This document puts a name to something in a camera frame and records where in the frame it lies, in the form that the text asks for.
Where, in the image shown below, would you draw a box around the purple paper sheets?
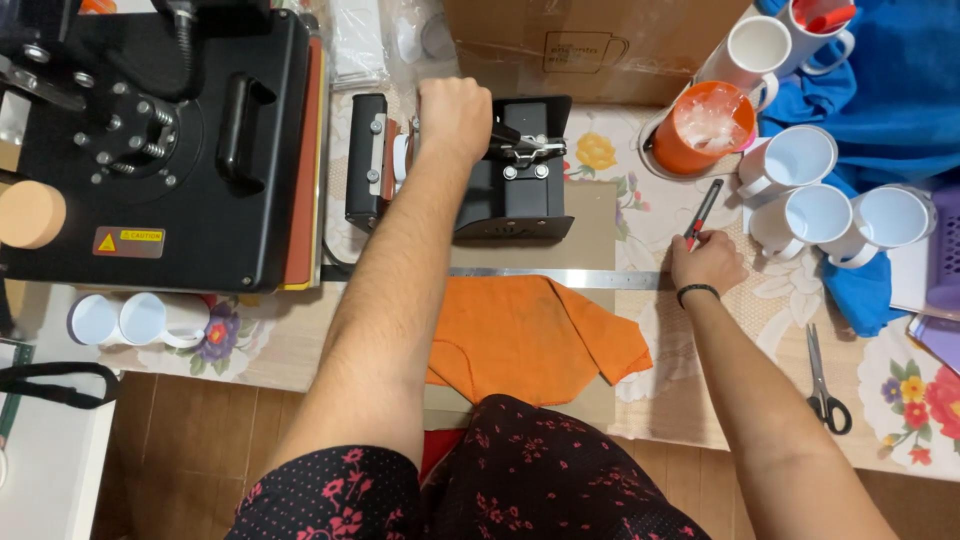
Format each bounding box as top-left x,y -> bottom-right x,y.
906,311 -> 960,376

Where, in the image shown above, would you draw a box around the black handled scissors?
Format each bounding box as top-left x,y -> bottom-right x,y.
804,322 -> 854,437

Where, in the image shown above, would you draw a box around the person's right hand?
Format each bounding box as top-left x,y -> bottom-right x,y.
669,229 -> 750,295

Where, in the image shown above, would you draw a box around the red black utility knife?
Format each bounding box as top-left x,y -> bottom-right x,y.
684,177 -> 726,252

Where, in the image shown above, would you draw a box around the large black heat press machine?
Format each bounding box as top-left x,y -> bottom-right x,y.
0,0 -> 331,295

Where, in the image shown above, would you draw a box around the clear plastic bags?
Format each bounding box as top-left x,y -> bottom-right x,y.
300,0 -> 460,95

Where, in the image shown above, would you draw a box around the purple plastic basket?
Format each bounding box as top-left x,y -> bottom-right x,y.
924,183 -> 960,316

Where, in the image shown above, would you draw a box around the person's left hand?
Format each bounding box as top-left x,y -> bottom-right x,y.
415,76 -> 495,168

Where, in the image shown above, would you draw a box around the floral tablecloth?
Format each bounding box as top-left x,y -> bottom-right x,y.
97,88 -> 960,483

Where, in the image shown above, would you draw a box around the brown cardboard box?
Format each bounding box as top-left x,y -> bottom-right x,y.
442,0 -> 753,107

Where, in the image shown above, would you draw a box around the white mug with red inside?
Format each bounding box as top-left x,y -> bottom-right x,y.
776,0 -> 858,78

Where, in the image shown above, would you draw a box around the orange cloth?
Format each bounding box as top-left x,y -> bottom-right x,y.
425,274 -> 654,408

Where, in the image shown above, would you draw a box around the black mug press machine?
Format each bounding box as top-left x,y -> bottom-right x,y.
345,93 -> 576,243

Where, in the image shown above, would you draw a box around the orange mug with plastic wrap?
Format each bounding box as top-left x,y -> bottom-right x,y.
651,80 -> 758,177

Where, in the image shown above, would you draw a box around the steel ruler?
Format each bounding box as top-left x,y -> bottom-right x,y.
448,267 -> 675,292

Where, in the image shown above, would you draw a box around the beige round handle knob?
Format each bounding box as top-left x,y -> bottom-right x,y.
0,180 -> 68,250

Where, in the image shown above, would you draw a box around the black strap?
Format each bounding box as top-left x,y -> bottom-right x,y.
0,361 -> 122,411

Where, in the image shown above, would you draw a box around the white side table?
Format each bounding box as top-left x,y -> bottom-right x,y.
0,281 -> 121,540

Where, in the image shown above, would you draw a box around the blue cloth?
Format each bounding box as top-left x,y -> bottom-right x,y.
756,0 -> 960,339

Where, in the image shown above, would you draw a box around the black floral dress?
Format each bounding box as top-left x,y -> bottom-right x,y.
225,393 -> 714,540

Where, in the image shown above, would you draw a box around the black wristband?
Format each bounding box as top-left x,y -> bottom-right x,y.
676,282 -> 722,310

